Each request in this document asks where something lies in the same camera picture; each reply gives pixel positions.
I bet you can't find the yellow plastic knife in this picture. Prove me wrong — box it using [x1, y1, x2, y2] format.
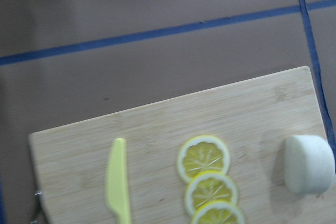
[105, 138, 132, 223]

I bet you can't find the wooden cutting board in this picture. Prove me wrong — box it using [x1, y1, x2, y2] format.
[29, 66, 335, 223]

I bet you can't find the white steamed bun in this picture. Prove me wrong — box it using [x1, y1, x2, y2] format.
[284, 135, 335, 195]

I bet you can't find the lemon slice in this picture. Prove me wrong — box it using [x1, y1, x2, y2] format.
[184, 170, 239, 216]
[176, 135, 231, 183]
[191, 200, 246, 223]

